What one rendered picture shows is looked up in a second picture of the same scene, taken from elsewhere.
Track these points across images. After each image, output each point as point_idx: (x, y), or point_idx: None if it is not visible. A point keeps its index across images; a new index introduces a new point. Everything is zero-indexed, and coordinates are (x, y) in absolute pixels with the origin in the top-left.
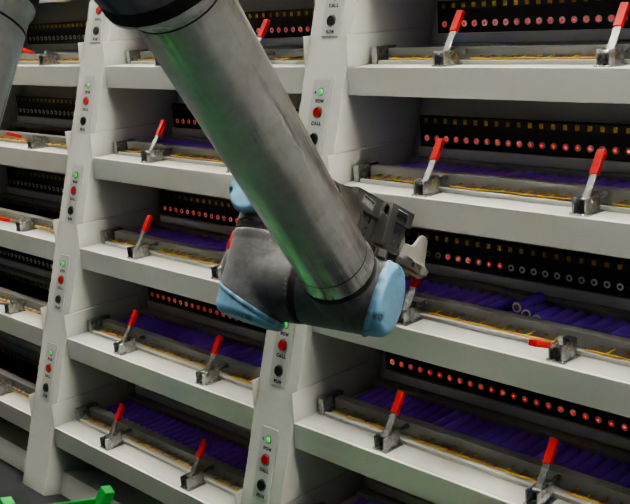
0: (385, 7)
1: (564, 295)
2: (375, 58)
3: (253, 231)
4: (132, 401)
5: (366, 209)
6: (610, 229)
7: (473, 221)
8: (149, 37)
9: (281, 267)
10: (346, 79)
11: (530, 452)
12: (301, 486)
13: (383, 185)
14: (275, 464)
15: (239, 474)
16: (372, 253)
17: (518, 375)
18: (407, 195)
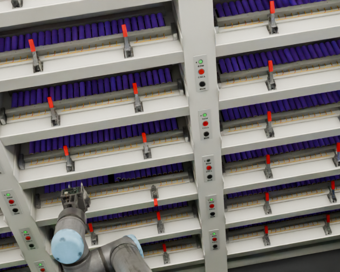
0: None
1: None
2: (4, 122)
3: (79, 265)
4: None
5: (76, 204)
6: (162, 160)
7: (102, 172)
8: None
9: (99, 268)
10: (1, 141)
11: (141, 211)
12: (57, 263)
13: (40, 167)
14: (48, 268)
15: (17, 271)
16: (135, 247)
17: (142, 206)
18: (65, 173)
